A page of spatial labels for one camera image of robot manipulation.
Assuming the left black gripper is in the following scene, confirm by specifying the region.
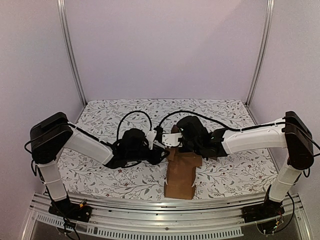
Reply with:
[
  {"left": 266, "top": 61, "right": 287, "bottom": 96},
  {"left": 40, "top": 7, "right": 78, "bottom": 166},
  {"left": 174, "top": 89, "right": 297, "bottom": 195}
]
[{"left": 126, "top": 144, "right": 170, "bottom": 166}]

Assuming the brown cardboard box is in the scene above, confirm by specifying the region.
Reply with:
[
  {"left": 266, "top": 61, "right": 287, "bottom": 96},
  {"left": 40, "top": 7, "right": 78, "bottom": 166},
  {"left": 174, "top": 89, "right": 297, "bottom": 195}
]
[{"left": 163, "top": 124, "right": 203, "bottom": 201}]

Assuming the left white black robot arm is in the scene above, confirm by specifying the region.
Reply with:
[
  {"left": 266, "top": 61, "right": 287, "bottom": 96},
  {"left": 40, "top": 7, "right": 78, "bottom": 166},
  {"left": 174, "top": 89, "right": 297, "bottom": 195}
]
[{"left": 26, "top": 112, "right": 170, "bottom": 217}]

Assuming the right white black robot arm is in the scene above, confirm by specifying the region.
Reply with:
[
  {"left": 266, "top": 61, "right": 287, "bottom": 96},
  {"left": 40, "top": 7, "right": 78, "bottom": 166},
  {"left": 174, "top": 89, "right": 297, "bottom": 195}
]
[{"left": 176, "top": 111, "right": 314, "bottom": 218}]

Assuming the floral patterned table mat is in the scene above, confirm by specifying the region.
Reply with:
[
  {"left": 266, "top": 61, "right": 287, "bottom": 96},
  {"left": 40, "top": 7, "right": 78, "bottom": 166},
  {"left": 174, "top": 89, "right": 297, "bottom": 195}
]
[{"left": 49, "top": 98, "right": 286, "bottom": 202}]

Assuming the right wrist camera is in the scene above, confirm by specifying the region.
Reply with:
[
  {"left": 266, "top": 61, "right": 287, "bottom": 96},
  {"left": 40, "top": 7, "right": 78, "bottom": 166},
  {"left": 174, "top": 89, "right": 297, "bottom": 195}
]
[{"left": 161, "top": 132, "right": 183, "bottom": 148}]

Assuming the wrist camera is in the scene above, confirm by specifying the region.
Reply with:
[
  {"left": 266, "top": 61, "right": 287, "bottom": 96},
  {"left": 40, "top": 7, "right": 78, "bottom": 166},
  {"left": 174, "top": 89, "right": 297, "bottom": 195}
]
[
  {"left": 145, "top": 126, "right": 163, "bottom": 150},
  {"left": 161, "top": 132, "right": 183, "bottom": 148}
]

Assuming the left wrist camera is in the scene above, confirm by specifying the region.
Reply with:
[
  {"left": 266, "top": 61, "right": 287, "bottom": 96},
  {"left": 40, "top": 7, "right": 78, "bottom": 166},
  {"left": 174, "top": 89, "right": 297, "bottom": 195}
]
[{"left": 145, "top": 126, "right": 163, "bottom": 150}]

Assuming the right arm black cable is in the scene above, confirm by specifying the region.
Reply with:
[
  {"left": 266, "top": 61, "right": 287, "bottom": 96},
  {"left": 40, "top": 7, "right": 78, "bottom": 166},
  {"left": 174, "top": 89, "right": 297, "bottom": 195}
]
[{"left": 158, "top": 110, "right": 241, "bottom": 133}]

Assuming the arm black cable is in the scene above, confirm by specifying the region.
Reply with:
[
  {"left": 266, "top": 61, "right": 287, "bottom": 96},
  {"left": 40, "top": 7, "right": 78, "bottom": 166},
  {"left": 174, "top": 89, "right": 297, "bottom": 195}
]
[
  {"left": 117, "top": 110, "right": 152, "bottom": 143},
  {"left": 158, "top": 110, "right": 241, "bottom": 133}
]

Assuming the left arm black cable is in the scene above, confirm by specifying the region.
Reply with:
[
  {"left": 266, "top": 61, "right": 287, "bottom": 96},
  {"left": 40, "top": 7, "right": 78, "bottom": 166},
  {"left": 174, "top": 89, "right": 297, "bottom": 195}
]
[{"left": 117, "top": 110, "right": 152, "bottom": 143}]

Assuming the front aluminium rail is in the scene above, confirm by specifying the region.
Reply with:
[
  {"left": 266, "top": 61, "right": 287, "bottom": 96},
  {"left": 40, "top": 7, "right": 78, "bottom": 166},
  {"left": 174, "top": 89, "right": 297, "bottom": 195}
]
[{"left": 22, "top": 193, "right": 313, "bottom": 240}]

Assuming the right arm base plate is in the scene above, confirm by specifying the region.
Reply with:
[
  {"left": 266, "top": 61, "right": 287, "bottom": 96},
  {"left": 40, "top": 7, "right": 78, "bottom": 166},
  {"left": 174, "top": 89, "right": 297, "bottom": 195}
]
[{"left": 241, "top": 202, "right": 285, "bottom": 223}]

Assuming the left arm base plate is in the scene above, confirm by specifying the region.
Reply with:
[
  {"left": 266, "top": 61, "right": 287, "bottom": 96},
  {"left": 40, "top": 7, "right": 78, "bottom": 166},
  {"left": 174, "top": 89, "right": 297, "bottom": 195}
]
[{"left": 48, "top": 198, "right": 93, "bottom": 223}]

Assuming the right aluminium frame post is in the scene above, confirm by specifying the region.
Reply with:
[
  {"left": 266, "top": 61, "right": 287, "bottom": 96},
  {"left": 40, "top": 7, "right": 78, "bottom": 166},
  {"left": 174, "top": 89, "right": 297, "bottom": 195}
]
[{"left": 245, "top": 0, "right": 275, "bottom": 108}]

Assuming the aluminium frame post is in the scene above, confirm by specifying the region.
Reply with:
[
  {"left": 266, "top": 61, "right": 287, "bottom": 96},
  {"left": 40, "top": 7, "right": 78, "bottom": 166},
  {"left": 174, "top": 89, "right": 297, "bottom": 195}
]
[
  {"left": 245, "top": 0, "right": 275, "bottom": 108},
  {"left": 56, "top": 0, "right": 88, "bottom": 107}
]

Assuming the left aluminium frame post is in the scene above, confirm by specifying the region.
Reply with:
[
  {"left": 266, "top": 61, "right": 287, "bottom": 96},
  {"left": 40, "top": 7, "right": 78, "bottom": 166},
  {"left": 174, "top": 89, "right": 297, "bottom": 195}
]
[{"left": 56, "top": 0, "right": 88, "bottom": 107}]

